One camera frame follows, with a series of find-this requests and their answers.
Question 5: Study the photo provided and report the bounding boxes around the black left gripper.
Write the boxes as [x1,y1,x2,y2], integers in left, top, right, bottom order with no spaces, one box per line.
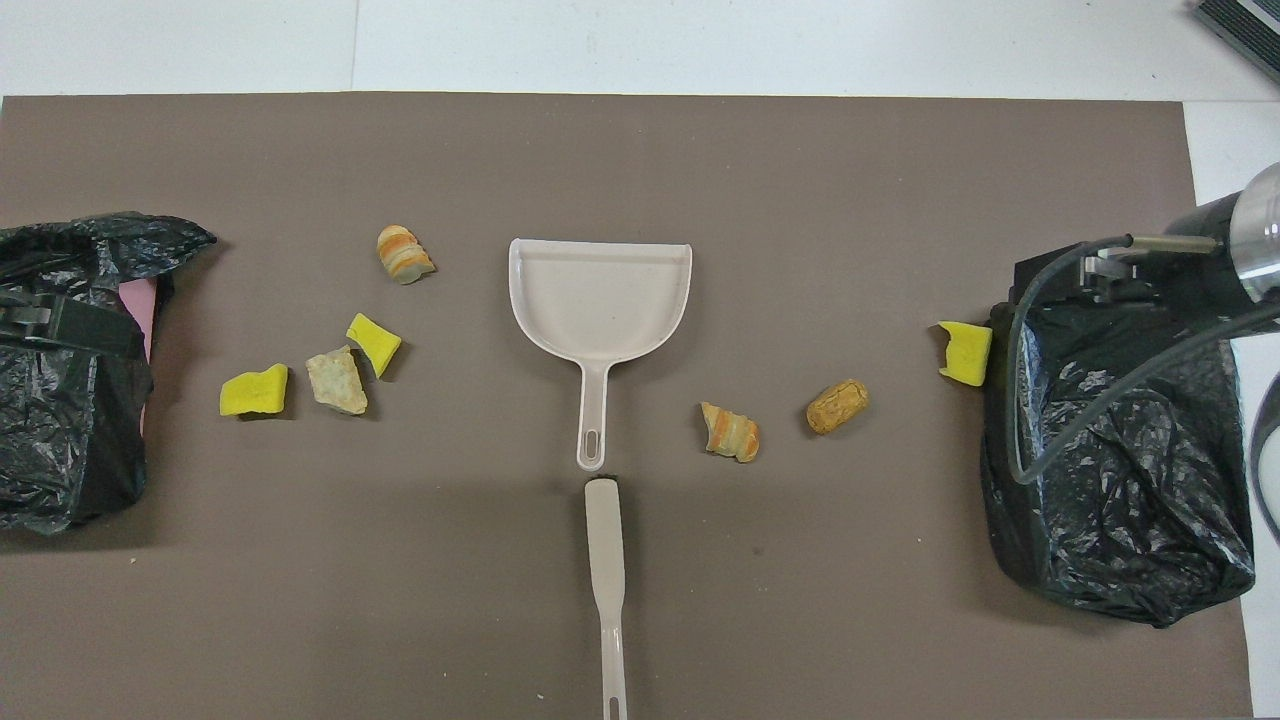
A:
[0,290,148,358]

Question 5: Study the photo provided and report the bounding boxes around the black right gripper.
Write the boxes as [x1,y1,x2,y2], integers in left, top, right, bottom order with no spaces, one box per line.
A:
[1015,195,1246,326]

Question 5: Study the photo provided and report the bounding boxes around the yellow green-backed sponge piece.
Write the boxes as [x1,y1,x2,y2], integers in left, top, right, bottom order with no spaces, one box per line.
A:
[937,320,994,388]

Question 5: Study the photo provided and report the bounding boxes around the golden brown bread roll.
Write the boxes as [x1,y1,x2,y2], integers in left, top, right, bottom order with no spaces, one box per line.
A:
[805,377,870,436]

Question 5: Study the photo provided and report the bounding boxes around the pale beige bread piece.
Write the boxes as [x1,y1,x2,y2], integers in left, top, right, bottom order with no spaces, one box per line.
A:
[305,345,369,416]

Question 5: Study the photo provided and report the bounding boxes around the orange striped croissant piece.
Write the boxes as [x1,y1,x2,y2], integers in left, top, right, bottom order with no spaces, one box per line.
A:
[376,224,438,286]

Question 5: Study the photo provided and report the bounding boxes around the orange striped bread piece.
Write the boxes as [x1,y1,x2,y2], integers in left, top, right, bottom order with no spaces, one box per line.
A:
[699,401,762,464]

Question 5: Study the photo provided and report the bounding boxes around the beige plastic dustpan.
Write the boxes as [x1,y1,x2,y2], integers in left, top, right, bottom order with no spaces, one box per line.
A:
[508,238,693,472]

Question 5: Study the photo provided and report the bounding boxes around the beige hand brush black bristles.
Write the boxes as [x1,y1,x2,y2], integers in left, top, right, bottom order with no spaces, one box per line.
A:
[584,477,629,720]

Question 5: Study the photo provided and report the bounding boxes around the pink bin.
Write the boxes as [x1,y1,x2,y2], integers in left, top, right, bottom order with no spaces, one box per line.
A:
[118,278,161,436]

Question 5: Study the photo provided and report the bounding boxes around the black trash bag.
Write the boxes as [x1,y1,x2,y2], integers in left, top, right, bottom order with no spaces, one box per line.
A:
[0,212,218,535]
[980,295,1256,628]

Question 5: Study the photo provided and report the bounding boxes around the brown table mat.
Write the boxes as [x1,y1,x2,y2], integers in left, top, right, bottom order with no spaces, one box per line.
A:
[0,93,1253,720]

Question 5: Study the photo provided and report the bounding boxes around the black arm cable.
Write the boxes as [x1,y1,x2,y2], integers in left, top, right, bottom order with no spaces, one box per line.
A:
[1005,232,1280,546]

